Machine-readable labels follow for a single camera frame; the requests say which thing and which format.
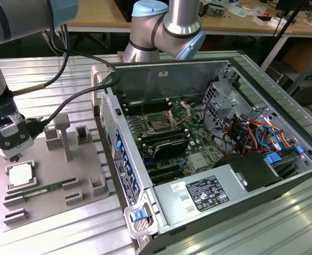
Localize silver square CPU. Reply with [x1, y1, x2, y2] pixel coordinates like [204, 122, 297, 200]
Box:
[8, 162, 37, 187]

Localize black RAM slot bank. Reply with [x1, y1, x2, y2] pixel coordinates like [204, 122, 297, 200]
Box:
[123, 98, 170, 114]

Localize CPU socket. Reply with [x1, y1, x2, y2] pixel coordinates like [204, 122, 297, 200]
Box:
[145, 114, 170, 133]

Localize black expansion slot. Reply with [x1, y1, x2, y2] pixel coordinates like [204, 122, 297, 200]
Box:
[146, 162, 183, 176]
[149, 169, 185, 184]

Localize grey plastic parts rack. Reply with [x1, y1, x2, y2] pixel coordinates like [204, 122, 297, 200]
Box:
[0, 114, 110, 233]

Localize green RAM stick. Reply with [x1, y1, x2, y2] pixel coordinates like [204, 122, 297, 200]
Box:
[6, 177, 76, 200]

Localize black installed RAM sticks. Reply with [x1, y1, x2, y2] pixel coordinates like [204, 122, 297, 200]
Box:
[138, 126, 190, 141]

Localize open PC case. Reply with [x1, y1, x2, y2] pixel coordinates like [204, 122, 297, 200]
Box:
[91, 58, 312, 255]

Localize blue case latch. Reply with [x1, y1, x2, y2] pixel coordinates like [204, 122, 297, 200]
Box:
[133, 209, 146, 222]

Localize black expansion card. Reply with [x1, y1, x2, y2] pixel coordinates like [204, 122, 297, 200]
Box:
[153, 139, 187, 160]

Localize silver power supply unit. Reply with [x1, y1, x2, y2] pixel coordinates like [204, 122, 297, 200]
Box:
[153, 164, 248, 226]

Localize green motherboard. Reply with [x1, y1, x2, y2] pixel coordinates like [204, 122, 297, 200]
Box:
[118, 98, 228, 186]

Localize silver chipset heatsink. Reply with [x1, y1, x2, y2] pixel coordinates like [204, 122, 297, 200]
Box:
[189, 154, 209, 169]

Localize silver perforated drive cage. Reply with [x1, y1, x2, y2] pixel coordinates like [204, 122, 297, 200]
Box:
[201, 81, 252, 131]

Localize wooden desk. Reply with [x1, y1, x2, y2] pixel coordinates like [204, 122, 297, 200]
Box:
[65, 0, 312, 35]

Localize blue disk carrier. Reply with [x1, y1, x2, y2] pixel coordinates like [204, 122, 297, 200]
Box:
[264, 152, 283, 166]

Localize grey case handle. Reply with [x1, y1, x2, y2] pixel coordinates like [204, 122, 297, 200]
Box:
[124, 201, 158, 239]
[91, 65, 111, 107]

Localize metal socket cover frame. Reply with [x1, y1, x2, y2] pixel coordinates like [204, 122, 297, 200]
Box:
[166, 101, 193, 127]

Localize red orange wire bundle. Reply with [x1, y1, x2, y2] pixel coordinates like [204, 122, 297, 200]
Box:
[223, 119, 268, 150]

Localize black plastic air duct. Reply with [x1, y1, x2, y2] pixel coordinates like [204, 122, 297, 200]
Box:
[214, 152, 283, 193]

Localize blue data wire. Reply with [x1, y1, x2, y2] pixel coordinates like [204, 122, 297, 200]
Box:
[255, 124, 282, 154]

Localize white desk leg frame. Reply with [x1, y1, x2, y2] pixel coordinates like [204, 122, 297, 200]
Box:
[261, 33, 290, 70]

